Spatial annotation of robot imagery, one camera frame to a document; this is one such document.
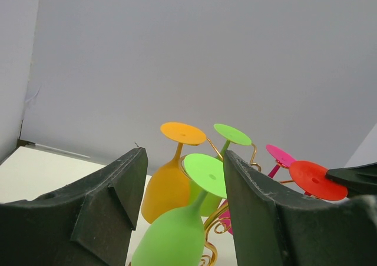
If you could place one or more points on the gold wire wine glass rack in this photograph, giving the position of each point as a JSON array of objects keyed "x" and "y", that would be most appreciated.
[{"x": 213, "y": 223}]

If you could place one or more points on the orange plastic wine glass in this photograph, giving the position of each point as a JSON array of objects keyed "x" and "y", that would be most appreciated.
[{"x": 169, "y": 188}]

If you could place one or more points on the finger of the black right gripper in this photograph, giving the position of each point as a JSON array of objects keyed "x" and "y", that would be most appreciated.
[{"x": 360, "y": 180}]

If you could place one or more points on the pink plastic wine glass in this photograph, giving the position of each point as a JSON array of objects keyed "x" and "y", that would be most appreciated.
[{"x": 282, "y": 159}]

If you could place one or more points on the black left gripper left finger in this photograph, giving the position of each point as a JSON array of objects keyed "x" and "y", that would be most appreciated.
[{"x": 87, "y": 222}]

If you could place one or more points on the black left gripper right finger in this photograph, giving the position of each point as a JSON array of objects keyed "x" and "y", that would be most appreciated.
[{"x": 275, "y": 225}]

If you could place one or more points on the green plastic wine glass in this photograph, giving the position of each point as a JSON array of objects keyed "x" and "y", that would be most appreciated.
[
  {"x": 224, "y": 142},
  {"x": 178, "y": 237}
]

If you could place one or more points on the red plastic wine glass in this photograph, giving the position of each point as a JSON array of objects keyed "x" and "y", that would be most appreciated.
[{"x": 311, "y": 177}]

